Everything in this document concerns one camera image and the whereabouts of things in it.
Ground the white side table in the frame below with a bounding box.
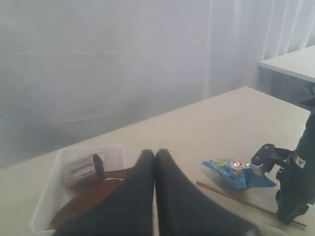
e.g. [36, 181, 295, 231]
[258, 46, 315, 83]

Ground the brown wooden plate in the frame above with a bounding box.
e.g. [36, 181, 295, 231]
[48, 168, 130, 230]

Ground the blue snack chip bag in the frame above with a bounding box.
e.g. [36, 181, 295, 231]
[202, 158, 277, 190]

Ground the brown wooden chopstick front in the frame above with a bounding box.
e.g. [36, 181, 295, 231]
[196, 180, 307, 228]

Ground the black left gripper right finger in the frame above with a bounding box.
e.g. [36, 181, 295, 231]
[155, 149, 261, 236]

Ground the shiny metal cup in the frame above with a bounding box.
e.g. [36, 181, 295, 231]
[62, 153, 105, 189]

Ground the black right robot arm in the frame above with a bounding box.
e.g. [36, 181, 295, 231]
[276, 100, 315, 225]

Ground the white woven plastic basket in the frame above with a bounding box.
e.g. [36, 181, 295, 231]
[30, 144, 125, 236]

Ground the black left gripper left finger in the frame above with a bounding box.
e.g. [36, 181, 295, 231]
[55, 149, 155, 236]

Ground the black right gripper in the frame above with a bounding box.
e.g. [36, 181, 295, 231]
[272, 148, 315, 224]

